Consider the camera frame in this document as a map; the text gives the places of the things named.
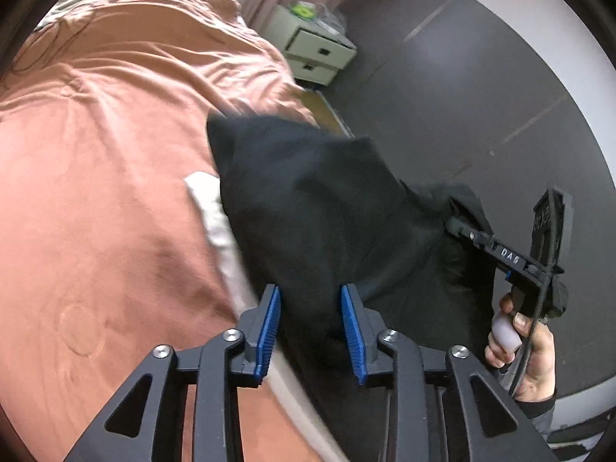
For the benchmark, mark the orange-brown bed blanket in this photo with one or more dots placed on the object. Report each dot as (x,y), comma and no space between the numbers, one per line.
(103,252)

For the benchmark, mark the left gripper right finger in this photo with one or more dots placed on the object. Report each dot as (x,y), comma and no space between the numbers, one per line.
(439,406)

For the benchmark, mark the white folded cloth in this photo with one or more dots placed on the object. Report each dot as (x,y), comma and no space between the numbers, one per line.
(281,380)

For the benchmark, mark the black garment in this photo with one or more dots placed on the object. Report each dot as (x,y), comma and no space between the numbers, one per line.
(312,212)

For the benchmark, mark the white bedside drawer cabinet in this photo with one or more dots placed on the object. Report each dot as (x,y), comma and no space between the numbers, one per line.
(313,53)

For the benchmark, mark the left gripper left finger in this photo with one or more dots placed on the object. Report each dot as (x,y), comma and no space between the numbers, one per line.
(185,402)

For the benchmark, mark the dark grey sleeve forearm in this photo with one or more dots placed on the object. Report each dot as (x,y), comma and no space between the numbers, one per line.
(540,414)

